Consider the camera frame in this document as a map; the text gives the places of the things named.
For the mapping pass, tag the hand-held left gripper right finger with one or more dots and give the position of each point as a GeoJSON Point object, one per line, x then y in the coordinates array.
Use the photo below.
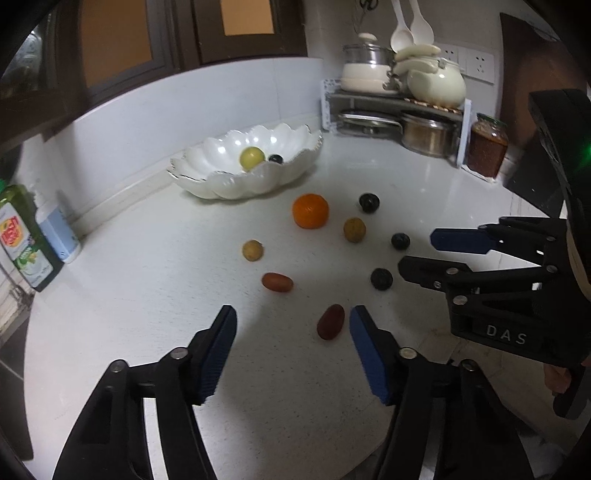
{"type": "Point", "coordinates": [369, 357]}

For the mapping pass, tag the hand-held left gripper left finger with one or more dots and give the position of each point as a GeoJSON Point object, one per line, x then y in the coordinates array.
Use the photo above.
{"type": "Point", "coordinates": [216, 357]}

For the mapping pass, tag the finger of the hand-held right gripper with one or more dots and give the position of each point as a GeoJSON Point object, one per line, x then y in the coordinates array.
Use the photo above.
{"type": "Point", "coordinates": [457, 240]}
{"type": "Point", "coordinates": [429, 272]}

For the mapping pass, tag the dark purple grape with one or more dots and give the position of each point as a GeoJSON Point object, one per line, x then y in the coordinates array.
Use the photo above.
{"type": "Point", "coordinates": [381, 278]}
{"type": "Point", "coordinates": [276, 159]}
{"type": "Point", "coordinates": [400, 241]}
{"type": "Point", "coordinates": [369, 202]}

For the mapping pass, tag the red oval grape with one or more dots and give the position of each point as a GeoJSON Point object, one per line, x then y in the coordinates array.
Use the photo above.
{"type": "Point", "coordinates": [277, 282]}
{"type": "Point", "coordinates": [331, 321]}

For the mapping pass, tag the brown longan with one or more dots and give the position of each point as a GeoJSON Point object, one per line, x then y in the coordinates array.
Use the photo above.
{"type": "Point", "coordinates": [252, 250]}
{"type": "Point", "coordinates": [354, 229]}

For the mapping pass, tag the white scalloped ceramic bowl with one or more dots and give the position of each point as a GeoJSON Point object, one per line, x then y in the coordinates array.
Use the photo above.
{"type": "Point", "coordinates": [217, 182]}

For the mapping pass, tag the person's right hand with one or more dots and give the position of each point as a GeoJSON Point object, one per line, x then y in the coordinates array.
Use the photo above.
{"type": "Point", "coordinates": [557, 379]}

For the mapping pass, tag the glass jar of red sauce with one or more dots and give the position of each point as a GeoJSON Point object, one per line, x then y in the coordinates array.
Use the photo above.
{"type": "Point", "coordinates": [487, 147]}

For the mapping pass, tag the steel stockpot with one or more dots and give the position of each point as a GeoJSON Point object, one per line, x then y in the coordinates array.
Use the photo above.
{"type": "Point", "coordinates": [427, 136]}

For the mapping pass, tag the orange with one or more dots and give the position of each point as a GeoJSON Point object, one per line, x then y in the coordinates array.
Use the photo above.
{"type": "Point", "coordinates": [310, 211]}

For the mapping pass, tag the wooden bead trivet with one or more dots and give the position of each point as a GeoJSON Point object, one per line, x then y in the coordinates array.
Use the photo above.
{"type": "Point", "coordinates": [434, 107]}

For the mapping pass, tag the white ceramic kettle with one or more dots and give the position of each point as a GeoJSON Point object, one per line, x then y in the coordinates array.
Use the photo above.
{"type": "Point", "coordinates": [436, 85]}

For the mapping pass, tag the white metal kitchen rack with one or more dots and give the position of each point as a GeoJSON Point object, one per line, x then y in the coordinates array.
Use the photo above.
{"type": "Point", "coordinates": [328, 104]}

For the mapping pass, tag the white saucepan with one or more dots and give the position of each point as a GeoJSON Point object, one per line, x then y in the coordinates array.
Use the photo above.
{"type": "Point", "coordinates": [364, 76]}

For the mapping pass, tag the white pump bottle blue label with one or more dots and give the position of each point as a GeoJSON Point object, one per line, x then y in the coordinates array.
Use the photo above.
{"type": "Point", "coordinates": [57, 230]}

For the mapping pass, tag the yellow-green grape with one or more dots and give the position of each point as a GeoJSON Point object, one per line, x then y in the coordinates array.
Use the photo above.
{"type": "Point", "coordinates": [251, 157]}

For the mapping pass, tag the steel pot with glass lid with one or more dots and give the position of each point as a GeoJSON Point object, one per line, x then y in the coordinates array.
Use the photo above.
{"type": "Point", "coordinates": [371, 53]}

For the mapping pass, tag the white plastic spoon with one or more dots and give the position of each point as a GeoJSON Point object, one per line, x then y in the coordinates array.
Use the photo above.
{"type": "Point", "coordinates": [400, 37]}

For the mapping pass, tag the white plastic rice paddle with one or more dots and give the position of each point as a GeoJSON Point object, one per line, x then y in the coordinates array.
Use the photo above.
{"type": "Point", "coordinates": [421, 25]}

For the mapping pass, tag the green dish soap bottle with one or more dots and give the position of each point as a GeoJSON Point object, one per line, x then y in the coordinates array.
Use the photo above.
{"type": "Point", "coordinates": [25, 244]}

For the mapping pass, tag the black scissors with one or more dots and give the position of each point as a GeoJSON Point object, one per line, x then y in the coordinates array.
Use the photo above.
{"type": "Point", "coordinates": [368, 3]}

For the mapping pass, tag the white wall socket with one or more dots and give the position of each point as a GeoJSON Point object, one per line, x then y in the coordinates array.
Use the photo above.
{"type": "Point", "coordinates": [478, 62]}

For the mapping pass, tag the brown wooden window frame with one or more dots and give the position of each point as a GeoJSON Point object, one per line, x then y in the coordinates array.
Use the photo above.
{"type": "Point", "coordinates": [175, 41]}

